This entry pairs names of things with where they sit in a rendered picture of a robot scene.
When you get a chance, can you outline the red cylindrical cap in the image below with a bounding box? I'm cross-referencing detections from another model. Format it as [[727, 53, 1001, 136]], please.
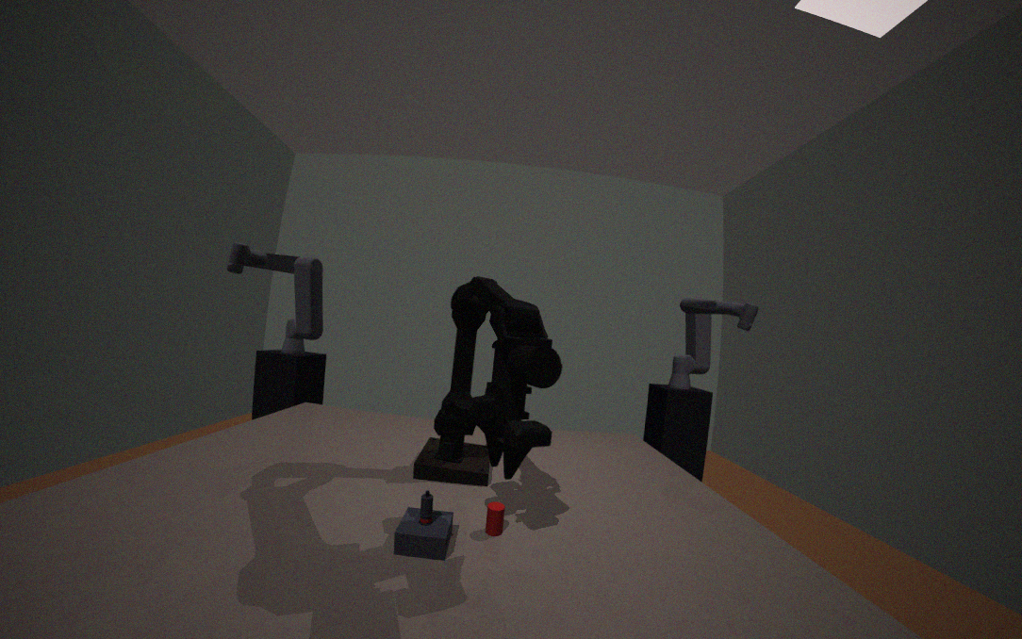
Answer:
[[486, 501, 504, 536]]

